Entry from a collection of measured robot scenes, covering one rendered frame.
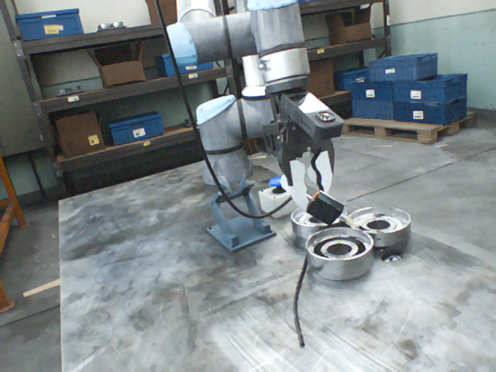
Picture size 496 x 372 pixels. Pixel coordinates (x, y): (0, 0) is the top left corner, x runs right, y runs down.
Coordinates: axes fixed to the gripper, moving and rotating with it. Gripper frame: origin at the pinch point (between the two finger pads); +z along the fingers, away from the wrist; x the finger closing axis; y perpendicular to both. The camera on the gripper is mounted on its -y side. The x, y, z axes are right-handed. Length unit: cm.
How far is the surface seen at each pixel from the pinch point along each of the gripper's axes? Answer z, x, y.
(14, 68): -91, 70, 366
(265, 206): 5.1, -1.2, 23.8
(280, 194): 2.6, -3.9, 20.5
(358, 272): 10.1, -0.5, -8.1
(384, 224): 7.7, -12.5, -0.6
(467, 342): 13.3, -1.5, -25.3
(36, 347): 72, 76, 144
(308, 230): 6.1, -0.2, 4.6
